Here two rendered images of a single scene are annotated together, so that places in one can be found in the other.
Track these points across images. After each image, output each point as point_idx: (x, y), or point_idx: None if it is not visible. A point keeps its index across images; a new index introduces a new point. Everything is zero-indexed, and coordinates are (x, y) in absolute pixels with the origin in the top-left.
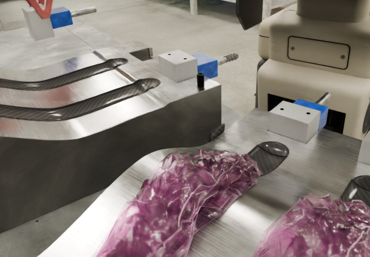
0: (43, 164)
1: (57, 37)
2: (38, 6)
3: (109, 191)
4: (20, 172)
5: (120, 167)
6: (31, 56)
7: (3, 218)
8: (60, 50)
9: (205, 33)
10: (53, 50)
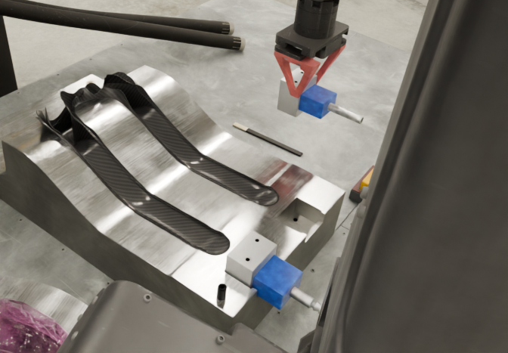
0: (74, 221)
1: None
2: (289, 82)
3: (12, 280)
4: (60, 212)
5: (125, 279)
6: (345, 104)
7: (49, 226)
8: (379, 120)
9: None
10: (375, 113)
